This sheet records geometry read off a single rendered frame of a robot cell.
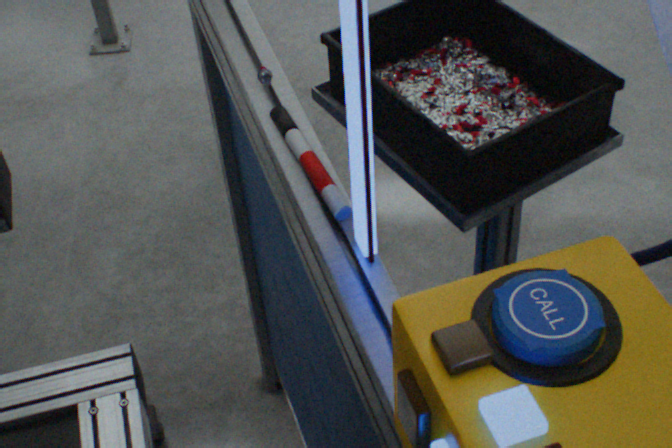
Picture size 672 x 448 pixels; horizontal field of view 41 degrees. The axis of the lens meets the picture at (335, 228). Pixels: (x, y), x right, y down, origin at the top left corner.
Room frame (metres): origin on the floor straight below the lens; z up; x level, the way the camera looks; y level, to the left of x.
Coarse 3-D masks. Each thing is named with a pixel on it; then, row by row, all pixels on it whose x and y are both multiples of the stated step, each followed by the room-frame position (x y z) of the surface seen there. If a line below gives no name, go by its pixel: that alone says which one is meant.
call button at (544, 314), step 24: (504, 288) 0.22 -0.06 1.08; (528, 288) 0.22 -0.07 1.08; (552, 288) 0.22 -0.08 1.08; (576, 288) 0.22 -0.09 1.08; (504, 312) 0.21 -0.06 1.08; (528, 312) 0.21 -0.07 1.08; (552, 312) 0.21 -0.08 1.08; (576, 312) 0.20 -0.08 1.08; (600, 312) 0.20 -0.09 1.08; (504, 336) 0.20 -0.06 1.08; (528, 336) 0.20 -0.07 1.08; (552, 336) 0.20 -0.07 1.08; (576, 336) 0.19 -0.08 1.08; (528, 360) 0.19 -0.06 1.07; (552, 360) 0.19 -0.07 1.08; (576, 360) 0.19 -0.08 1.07
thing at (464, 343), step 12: (456, 324) 0.21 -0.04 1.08; (468, 324) 0.21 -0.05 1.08; (432, 336) 0.20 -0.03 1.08; (444, 336) 0.20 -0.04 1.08; (456, 336) 0.20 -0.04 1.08; (468, 336) 0.20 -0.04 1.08; (480, 336) 0.20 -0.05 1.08; (444, 348) 0.20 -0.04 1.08; (456, 348) 0.20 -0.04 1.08; (468, 348) 0.20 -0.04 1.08; (480, 348) 0.20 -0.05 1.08; (444, 360) 0.19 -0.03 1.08; (456, 360) 0.19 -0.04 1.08; (468, 360) 0.19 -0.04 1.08; (480, 360) 0.19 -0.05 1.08; (492, 360) 0.19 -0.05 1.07; (456, 372) 0.19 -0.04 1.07
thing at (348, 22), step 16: (352, 0) 0.44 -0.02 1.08; (352, 16) 0.44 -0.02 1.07; (352, 32) 0.44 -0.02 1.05; (352, 48) 0.44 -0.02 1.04; (352, 64) 0.44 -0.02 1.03; (352, 80) 0.45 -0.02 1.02; (352, 96) 0.45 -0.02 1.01; (352, 112) 0.45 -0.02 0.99; (352, 128) 0.45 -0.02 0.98; (352, 144) 0.45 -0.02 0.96; (352, 160) 0.45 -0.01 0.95; (352, 176) 0.46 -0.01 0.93; (352, 192) 0.46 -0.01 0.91
